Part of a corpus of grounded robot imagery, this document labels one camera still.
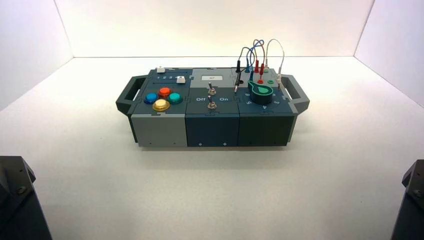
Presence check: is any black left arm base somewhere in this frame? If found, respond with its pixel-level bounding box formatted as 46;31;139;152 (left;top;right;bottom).
0;155;53;240

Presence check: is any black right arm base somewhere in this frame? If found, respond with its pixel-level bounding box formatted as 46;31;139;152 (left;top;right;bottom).
390;159;424;240

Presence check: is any dark grey modular control box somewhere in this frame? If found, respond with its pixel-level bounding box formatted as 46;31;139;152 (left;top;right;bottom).
115;67;311;148

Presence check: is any teal round push button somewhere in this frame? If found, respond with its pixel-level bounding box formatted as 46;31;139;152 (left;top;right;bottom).
167;92;183;105

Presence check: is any yellow round push button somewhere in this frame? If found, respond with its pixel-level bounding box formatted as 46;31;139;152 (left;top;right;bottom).
152;98;171;113

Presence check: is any green rotary dial knob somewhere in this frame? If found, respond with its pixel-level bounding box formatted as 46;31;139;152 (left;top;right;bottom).
247;80;275;106

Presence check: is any blue round push button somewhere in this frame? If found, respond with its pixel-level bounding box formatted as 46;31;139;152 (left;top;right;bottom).
144;92;160;105

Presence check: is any black banana plug cable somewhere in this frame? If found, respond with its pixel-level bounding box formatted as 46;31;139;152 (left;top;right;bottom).
233;46;256;94

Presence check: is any blue banana plug cable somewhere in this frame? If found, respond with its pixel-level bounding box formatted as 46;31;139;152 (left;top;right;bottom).
245;39;265;84

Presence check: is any red banana plug cable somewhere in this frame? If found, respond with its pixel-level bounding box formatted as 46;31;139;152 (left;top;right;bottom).
253;39;267;76

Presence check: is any white banana plug cable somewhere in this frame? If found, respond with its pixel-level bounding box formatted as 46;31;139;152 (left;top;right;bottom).
264;38;286;86

